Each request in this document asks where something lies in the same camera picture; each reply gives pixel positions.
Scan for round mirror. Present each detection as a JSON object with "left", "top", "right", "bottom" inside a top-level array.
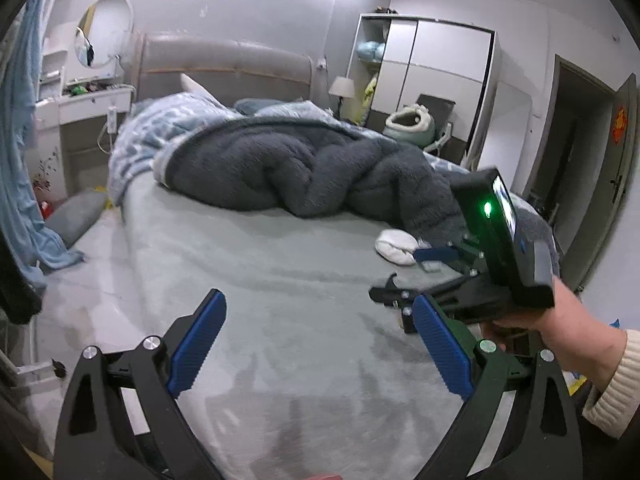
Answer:
[{"left": 74, "top": 0, "right": 135, "bottom": 69}]

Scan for white dressing table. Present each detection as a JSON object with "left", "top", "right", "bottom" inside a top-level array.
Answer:
[{"left": 32, "top": 22, "right": 137, "bottom": 212}]

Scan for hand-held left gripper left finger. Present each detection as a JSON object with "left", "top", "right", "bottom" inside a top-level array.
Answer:
[{"left": 52, "top": 287, "right": 228, "bottom": 480}]

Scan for person's right hand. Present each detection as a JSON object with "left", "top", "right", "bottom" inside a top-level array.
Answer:
[{"left": 480, "top": 280, "right": 591, "bottom": 362}]

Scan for light blue hanging towel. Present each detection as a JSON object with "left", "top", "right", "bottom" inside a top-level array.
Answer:
[{"left": 0, "top": 0, "right": 86, "bottom": 292}]

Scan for grey door with red ornament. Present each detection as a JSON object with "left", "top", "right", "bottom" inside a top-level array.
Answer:
[{"left": 575, "top": 74, "right": 640, "bottom": 292}]

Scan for white green plush pet bed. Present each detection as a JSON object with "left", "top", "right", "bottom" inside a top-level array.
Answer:
[{"left": 382, "top": 104, "right": 437, "bottom": 149}]

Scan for bedside lamp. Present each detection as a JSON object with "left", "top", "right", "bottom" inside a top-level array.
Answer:
[{"left": 328, "top": 76, "right": 357, "bottom": 119}]

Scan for teal pillow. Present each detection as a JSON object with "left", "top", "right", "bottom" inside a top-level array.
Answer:
[{"left": 234, "top": 97, "right": 312, "bottom": 117}]

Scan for grey chair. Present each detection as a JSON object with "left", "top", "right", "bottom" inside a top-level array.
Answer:
[{"left": 415, "top": 92, "right": 459, "bottom": 157}]

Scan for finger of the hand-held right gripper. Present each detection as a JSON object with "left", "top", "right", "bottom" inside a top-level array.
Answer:
[
  {"left": 414, "top": 240, "right": 482, "bottom": 267},
  {"left": 369, "top": 272, "right": 482, "bottom": 312}
]

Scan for dark grey fluffy blanket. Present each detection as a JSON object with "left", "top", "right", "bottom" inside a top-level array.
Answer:
[{"left": 107, "top": 92, "right": 560, "bottom": 262}]

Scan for black hanging garment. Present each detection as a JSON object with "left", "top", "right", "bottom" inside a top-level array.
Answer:
[{"left": 0, "top": 240, "right": 44, "bottom": 327}]

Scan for brown door frame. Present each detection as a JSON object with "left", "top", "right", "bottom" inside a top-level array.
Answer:
[{"left": 522, "top": 54, "right": 617, "bottom": 261}]

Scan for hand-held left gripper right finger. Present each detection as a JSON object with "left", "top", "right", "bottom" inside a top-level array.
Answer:
[{"left": 412, "top": 292, "right": 586, "bottom": 480}]

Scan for bed with grey headboard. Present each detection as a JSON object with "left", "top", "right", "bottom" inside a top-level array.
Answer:
[{"left": 107, "top": 32, "right": 562, "bottom": 480}]

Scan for white pillow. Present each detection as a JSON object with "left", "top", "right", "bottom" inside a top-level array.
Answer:
[{"left": 180, "top": 72, "right": 222, "bottom": 107}]

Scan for white wardrobe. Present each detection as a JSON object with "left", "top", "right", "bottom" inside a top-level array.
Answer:
[{"left": 350, "top": 12, "right": 502, "bottom": 169}]

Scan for white sock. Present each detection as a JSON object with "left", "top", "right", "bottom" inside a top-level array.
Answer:
[{"left": 375, "top": 229, "right": 422, "bottom": 267}]

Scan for yellow green garment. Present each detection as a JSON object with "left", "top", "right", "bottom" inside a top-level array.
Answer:
[{"left": 362, "top": 72, "right": 380, "bottom": 112}]

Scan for metal clothes rack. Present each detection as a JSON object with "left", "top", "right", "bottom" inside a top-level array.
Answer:
[{"left": 0, "top": 355, "right": 67, "bottom": 382}]

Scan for grey floor cushion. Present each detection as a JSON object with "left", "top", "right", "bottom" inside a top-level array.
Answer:
[{"left": 45, "top": 189, "right": 109, "bottom": 249}]

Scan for light blue bundle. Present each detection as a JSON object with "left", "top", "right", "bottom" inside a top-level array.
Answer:
[{"left": 356, "top": 40, "right": 387, "bottom": 64}]

